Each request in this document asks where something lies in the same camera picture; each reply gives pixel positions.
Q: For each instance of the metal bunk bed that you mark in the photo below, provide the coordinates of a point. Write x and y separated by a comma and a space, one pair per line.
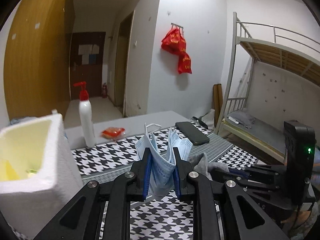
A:
268, 84

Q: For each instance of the houndstooth table cloth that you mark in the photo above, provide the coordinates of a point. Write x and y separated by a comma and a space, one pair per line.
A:
167, 218

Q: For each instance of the green snack packet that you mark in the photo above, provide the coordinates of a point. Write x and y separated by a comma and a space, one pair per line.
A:
31, 172

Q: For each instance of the dark brown door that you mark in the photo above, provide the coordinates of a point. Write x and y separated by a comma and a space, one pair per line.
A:
86, 62

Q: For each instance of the white styrofoam box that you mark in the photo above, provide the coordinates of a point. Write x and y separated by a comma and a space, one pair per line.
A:
46, 175

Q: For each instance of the blue face mask stack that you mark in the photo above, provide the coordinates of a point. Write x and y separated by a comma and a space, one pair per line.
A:
162, 168

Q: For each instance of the person's right hand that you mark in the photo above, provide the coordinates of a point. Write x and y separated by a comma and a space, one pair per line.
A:
297, 218

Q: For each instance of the yellow sponge sheet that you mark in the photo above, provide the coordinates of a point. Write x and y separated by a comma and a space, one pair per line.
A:
7, 173

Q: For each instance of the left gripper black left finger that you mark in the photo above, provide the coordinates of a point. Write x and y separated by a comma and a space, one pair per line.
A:
142, 170

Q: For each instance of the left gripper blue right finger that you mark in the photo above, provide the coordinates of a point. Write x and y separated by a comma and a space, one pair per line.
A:
185, 185

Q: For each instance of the grey blue cloth pile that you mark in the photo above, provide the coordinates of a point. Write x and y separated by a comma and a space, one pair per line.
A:
15, 121

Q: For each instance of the black smartphone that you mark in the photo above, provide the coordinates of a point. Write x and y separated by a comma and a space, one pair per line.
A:
196, 137

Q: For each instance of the white pump bottle red top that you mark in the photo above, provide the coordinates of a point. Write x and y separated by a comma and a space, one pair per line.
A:
85, 113

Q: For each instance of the red hanging bag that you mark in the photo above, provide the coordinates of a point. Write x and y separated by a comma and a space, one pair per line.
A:
175, 43

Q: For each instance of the side wooden door frame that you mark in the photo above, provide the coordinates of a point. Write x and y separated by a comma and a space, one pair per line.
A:
121, 62

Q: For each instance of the wooden wardrobe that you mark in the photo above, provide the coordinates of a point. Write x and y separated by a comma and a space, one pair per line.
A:
36, 60

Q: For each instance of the grey sock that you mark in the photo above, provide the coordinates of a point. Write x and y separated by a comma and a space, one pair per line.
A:
200, 164

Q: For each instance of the red fire extinguisher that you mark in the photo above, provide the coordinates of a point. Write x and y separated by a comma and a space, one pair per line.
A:
104, 90

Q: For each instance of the red snack packet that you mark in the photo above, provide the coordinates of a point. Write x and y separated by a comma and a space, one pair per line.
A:
113, 132

